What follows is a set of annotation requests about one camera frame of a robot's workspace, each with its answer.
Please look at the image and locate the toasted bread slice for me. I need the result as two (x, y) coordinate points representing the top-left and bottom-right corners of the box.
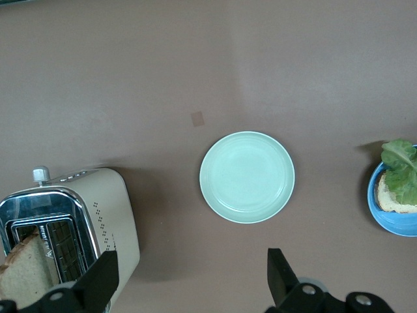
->
(377, 170), (417, 215)
(0, 231), (63, 310)

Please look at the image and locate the blue round plate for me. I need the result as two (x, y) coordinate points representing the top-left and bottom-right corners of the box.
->
(367, 144), (417, 238)

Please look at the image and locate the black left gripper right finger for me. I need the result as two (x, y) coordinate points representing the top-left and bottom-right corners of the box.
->
(265, 248), (339, 313)

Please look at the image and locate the pale green round plate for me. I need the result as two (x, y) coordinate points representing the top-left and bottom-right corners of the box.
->
(199, 130), (296, 225)

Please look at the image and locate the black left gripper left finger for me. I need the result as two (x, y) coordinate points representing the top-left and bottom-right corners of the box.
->
(29, 250), (119, 313)

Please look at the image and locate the beige chrome toaster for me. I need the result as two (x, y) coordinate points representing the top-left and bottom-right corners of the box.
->
(0, 166), (141, 313)

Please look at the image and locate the green lettuce leaf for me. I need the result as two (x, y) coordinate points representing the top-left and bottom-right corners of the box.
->
(381, 138), (417, 206)

